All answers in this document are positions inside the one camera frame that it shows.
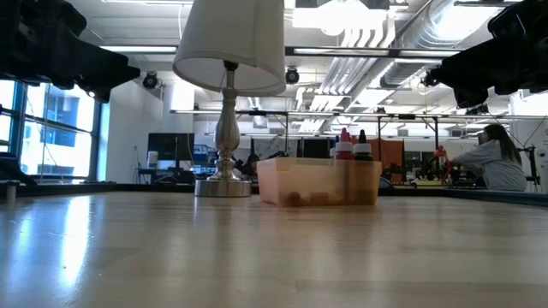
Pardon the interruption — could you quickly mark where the large glass window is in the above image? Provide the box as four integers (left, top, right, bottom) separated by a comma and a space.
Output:
0, 80, 104, 181

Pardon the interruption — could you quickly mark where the orange partition cloth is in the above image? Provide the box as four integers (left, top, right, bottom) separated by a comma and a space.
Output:
370, 138, 405, 172

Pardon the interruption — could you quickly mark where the white shade silver table lamp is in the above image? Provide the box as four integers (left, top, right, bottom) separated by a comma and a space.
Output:
172, 0, 287, 198

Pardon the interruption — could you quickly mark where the long ceiling light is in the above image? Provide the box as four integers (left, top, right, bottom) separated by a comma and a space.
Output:
285, 45, 462, 60
85, 44, 179, 56

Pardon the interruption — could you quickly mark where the silver ventilation duct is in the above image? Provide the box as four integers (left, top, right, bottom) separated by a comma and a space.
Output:
320, 0, 515, 99

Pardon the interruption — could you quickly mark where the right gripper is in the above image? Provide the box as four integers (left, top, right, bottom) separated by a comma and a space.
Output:
431, 0, 534, 108

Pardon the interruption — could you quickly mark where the black metal station frame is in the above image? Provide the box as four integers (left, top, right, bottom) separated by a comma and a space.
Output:
169, 109, 442, 159

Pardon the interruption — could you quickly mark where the black computer monitor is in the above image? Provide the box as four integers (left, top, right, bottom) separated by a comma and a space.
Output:
147, 132, 196, 162

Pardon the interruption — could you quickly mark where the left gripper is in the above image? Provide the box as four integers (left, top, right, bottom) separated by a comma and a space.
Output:
25, 0, 141, 103

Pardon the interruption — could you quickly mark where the red device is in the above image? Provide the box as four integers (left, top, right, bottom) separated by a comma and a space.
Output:
432, 145, 455, 185

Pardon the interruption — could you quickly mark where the orange translucent plastic bin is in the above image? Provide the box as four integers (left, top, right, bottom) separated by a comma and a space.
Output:
255, 156, 384, 209

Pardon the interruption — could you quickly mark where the black equipment stand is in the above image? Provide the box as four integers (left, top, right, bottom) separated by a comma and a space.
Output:
516, 145, 541, 193

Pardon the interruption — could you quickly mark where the person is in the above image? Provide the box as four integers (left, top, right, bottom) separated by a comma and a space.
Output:
452, 122, 528, 193

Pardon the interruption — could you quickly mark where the small grey post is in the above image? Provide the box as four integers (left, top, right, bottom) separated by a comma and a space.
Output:
4, 179, 21, 203

